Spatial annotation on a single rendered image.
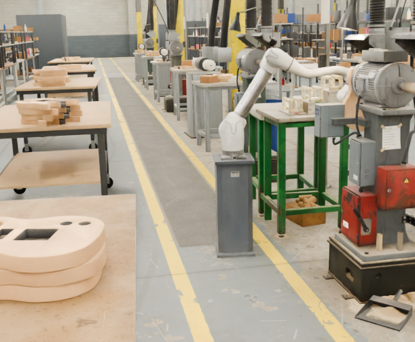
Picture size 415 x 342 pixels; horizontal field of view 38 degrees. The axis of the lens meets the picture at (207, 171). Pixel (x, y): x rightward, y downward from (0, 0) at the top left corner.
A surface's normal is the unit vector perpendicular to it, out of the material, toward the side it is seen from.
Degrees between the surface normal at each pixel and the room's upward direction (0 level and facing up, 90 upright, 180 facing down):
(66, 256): 90
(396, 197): 90
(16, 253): 0
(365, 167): 90
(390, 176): 90
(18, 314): 0
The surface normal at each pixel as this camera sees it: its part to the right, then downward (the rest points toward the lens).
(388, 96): 0.10, 0.33
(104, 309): -0.03, -0.97
